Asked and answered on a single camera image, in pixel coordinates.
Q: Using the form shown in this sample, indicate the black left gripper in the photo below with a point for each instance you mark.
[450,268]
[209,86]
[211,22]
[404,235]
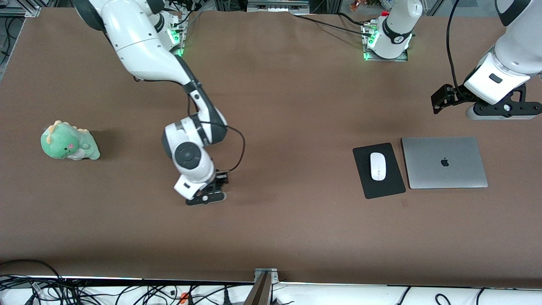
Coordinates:
[454,94]

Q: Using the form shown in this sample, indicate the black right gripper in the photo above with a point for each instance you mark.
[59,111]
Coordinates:
[219,180]

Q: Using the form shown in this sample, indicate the white computer mouse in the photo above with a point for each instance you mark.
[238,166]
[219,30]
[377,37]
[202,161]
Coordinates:
[377,165]

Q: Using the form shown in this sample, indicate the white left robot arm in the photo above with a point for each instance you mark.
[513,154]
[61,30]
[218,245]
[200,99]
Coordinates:
[514,51]

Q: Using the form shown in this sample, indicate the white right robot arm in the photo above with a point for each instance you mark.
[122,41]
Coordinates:
[139,42]

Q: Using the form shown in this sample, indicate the black mouse pad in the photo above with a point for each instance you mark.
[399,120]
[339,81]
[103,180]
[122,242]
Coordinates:
[391,186]

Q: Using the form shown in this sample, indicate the silver closed laptop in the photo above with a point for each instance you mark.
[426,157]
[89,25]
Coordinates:
[457,169]

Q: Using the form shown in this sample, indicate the green dinosaur plush toy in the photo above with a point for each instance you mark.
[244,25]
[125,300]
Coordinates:
[63,142]

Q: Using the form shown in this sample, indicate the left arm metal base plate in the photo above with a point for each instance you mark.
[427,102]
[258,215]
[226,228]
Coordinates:
[404,56]

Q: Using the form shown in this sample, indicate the metal table edge bracket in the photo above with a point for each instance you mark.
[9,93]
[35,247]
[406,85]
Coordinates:
[259,275]

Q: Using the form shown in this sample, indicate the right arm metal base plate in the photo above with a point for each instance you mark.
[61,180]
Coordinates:
[180,42]

